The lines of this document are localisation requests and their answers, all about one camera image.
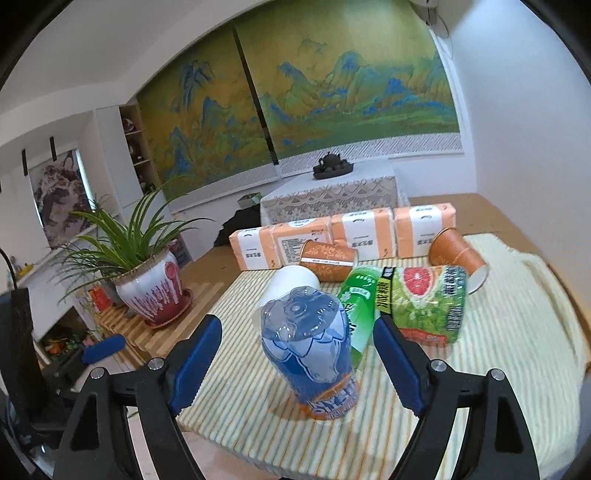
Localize dark tea tray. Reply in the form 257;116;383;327
312;164;354;180

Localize red pot saucer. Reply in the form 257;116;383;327
142;288;193;329

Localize green landscape wall painting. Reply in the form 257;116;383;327
136;23;278;195
235;4;463;161

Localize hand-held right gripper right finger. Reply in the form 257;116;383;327
373;314;541;480

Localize ink painting wall scroll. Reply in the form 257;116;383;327
28;150;93;251

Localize orange patterned paper cup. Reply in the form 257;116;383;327
299;239;360;282

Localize wooden wall shelf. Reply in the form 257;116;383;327
119;102;163;192

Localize plain orange paper cup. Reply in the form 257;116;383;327
428;227;490;295

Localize clear blue-labelled plastic bottle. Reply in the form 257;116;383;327
260;285;361;420

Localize white cabinet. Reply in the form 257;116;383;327
16;258;118;358

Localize white paper cup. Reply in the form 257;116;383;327
252;265;321;328

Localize grapefruit print green bottle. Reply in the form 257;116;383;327
376;264;471;347

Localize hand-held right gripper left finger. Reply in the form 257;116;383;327
53;314;223;480

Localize orange tissue pack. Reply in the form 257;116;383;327
271;219;335;268
229;226;278;271
393;203;458;259
331;210;399;260

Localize green spider plant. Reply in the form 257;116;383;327
55;185;214;298

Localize wooden slatted mat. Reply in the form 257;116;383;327
99;279;241;367

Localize red white ceramic pot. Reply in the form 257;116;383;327
113;249;182;325

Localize dark cloth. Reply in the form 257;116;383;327
213;205;265;248

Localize red packet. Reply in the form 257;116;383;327
89;284;112;313

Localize lace covered table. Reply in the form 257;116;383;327
260;173;410;227

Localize pale yellow striped towel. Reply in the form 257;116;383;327
178;233;589;464

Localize green plastic bottle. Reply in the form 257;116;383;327
335;265;385;370

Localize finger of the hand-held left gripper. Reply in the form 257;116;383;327
46;335;126;385

